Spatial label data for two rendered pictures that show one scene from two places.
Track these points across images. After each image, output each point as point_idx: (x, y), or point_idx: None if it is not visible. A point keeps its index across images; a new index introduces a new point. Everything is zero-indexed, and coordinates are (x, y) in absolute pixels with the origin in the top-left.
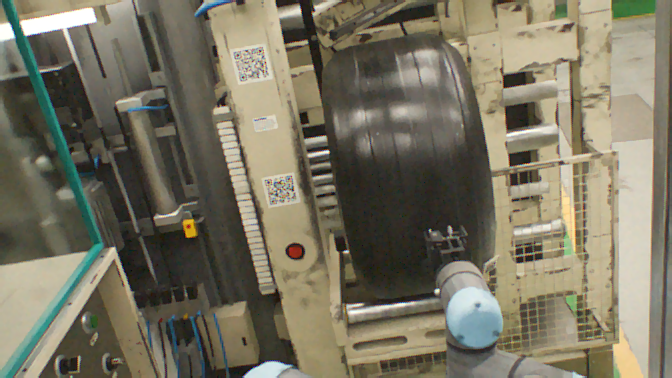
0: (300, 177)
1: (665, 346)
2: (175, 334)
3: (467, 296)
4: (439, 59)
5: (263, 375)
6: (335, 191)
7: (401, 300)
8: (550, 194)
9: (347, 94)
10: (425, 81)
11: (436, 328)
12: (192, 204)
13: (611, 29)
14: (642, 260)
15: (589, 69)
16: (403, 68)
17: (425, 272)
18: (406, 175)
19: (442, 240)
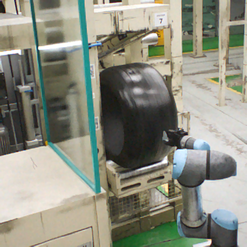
0: (100, 118)
1: None
2: None
3: (199, 140)
4: (155, 71)
5: (182, 150)
6: (123, 121)
7: (137, 168)
8: None
9: (128, 83)
10: (154, 79)
11: (151, 177)
12: (39, 136)
13: (182, 63)
14: None
15: (175, 79)
16: (144, 74)
17: (168, 144)
18: (154, 112)
19: (176, 130)
